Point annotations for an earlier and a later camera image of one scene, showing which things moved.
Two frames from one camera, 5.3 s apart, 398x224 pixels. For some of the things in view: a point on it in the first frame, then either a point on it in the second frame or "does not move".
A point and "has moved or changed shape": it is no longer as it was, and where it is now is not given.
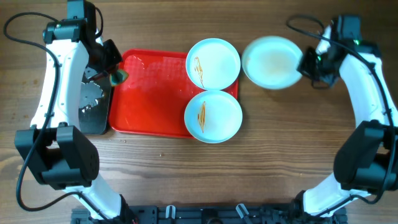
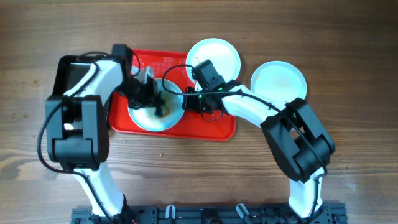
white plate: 270,62 -> 145,116
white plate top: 213,63 does not move
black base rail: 212,214 does not move
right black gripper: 303,66 -> 188,104
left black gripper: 115,58 -> 150,98
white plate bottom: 213,116 -> 279,81
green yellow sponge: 118,76 has moved or changed shape
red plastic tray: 152,99 does not move
